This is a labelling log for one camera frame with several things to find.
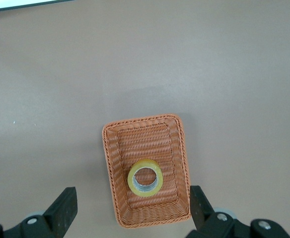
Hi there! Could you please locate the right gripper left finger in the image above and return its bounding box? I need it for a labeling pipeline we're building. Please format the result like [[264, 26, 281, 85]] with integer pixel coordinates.
[[2, 186, 78, 238]]

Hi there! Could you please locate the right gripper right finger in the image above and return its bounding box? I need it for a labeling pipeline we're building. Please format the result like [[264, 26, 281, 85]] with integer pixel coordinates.
[[188, 185, 251, 238]]

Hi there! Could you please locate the yellow clear tape roll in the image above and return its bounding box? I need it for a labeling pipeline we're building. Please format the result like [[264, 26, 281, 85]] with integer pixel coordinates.
[[127, 159, 164, 197]]

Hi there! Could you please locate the brown deep wicker basket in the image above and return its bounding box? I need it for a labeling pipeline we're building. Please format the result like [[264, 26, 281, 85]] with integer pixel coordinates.
[[101, 113, 193, 229]]

